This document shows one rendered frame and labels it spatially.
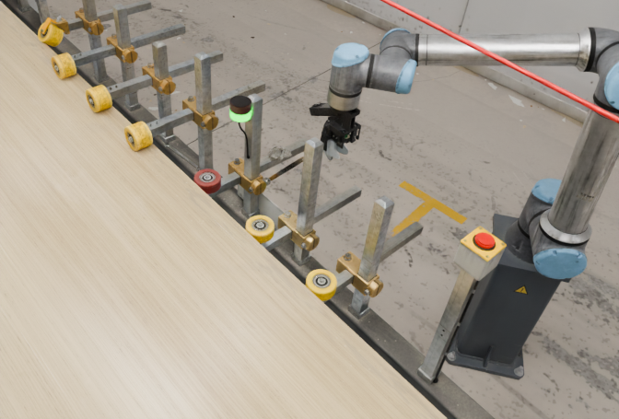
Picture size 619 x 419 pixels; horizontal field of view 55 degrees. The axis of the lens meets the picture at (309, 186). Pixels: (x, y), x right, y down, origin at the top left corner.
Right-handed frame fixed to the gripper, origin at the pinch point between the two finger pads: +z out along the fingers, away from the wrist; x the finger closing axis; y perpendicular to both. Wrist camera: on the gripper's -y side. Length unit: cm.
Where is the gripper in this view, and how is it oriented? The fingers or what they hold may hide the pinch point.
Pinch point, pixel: (329, 155)
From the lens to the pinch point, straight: 178.6
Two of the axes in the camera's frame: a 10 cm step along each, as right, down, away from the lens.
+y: 6.9, 5.3, -4.9
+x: 7.2, -4.2, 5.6
